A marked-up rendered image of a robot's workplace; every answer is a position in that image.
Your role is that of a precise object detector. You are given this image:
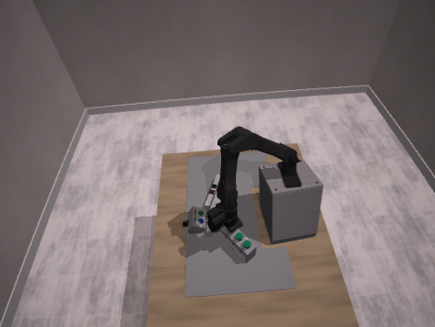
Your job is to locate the grey flat mat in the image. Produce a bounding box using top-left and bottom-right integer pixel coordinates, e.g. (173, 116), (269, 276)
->
(185, 152), (296, 298)

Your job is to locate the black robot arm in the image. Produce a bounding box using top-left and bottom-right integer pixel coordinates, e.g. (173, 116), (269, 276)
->
(206, 126), (302, 232)

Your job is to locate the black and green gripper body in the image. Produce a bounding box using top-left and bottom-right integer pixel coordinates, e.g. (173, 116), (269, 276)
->
(224, 213), (243, 232)

